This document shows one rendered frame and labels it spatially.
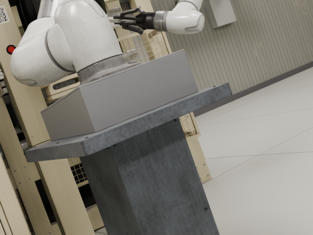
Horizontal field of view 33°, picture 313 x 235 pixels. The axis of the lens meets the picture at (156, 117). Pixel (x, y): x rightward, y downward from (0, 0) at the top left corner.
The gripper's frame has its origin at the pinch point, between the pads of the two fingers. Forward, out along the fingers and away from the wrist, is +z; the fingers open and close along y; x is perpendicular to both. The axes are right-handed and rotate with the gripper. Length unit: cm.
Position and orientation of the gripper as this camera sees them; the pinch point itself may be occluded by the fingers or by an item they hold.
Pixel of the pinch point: (113, 19)
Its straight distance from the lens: 245.2
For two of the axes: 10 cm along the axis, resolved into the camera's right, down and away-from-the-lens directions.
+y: 1.1, 8.4, 5.3
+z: -9.4, -0.9, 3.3
